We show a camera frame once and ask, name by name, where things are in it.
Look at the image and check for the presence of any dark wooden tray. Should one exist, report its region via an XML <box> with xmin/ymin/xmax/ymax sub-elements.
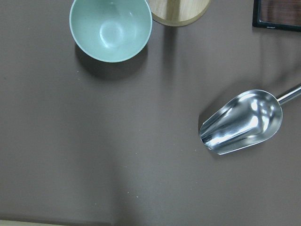
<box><xmin>252</xmin><ymin>0</ymin><xmax>301</xmax><ymax>32</ymax></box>

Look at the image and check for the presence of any mint green bowl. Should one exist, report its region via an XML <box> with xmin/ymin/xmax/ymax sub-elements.
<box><xmin>69</xmin><ymin>0</ymin><xmax>152</xmax><ymax>63</ymax></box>

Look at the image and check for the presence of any metal scoop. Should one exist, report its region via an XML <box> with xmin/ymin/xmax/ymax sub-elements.
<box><xmin>199</xmin><ymin>85</ymin><xmax>301</xmax><ymax>155</ymax></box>

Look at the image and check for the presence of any wooden mug tree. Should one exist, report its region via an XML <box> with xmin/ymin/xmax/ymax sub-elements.
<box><xmin>147</xmin><ymin>0</ymin><xmax>211</xmax><ymax>27</ymax></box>

